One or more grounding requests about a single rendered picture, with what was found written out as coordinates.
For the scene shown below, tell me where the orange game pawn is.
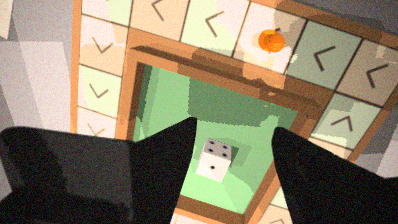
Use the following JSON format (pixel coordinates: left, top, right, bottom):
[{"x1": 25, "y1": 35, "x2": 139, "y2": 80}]
[{"x1": 258, "y1": 29, "x2": 285, "y2": 53}]

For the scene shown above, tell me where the white die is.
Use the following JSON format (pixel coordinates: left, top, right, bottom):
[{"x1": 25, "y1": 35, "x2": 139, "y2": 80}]
[{"x1": 195, "y1": 138, "x2": 231, "y2": 181}]

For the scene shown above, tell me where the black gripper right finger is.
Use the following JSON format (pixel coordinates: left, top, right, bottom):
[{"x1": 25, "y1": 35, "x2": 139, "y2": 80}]
[{"x1": 271, "y1": 127, "x2": 398, "y2": 224}]

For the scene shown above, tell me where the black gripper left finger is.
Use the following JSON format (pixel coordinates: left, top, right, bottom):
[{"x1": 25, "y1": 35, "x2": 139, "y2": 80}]
[{"x1": 0, "y1": 117, "x2": 197, "y2": 224}]

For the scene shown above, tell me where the tan flat square game board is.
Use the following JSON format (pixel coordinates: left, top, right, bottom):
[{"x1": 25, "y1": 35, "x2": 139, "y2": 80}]
[{"x1": 70, "y1": 0, "x2": 398, "y2": 163}]

